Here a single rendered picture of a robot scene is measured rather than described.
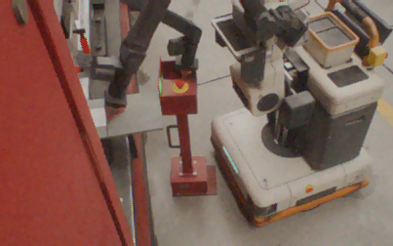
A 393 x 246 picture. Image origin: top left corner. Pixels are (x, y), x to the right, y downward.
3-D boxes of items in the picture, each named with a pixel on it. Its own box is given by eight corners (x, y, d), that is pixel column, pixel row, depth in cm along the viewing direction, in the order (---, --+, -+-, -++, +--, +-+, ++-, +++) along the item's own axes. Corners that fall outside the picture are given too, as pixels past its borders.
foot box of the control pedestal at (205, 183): (216, 195, 239) (216, 183, 231) (172, 196, 240) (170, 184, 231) (216, 165, 253) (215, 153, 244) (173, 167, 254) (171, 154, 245)
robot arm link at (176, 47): (201, 30, 175) (192, 22, 182) (176, 33, 171) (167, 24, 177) (198, 58, 182) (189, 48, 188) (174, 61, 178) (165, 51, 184)
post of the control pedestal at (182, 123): (192, 172, 236) (185, 102, 196) (182, 173, 236) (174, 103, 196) (192, 164, 240) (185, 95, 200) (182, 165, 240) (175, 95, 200)
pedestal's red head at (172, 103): (198, 114, 191) (195, 84, 178) (162, 115, 191) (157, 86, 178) (197, 83, 204) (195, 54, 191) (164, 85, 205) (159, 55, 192)
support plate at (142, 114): (163, 129, 142) (163, 127, 141) (82, 142, 140) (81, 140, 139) (157, 92, 154) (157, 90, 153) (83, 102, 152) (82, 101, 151)
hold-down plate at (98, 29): (106, 60, 185) (105, 55, 183) (94, 61, 185) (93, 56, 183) (105, 20, 206) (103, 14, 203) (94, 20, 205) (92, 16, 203)
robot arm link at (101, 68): (141, 61, 127) (135, 43, 132) (103, 56, 121) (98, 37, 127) (130, 91, 134) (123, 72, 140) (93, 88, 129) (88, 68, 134)
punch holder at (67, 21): (77, 59, 139) (62, 15, 127) (50, 62, 139) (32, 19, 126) (78, 31, 149) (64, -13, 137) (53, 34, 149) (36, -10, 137)
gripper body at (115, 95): (105, 105, 136) (111, 88, 131) (104, 84, 143) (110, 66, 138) (125, 108, 139) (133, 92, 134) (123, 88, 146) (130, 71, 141)
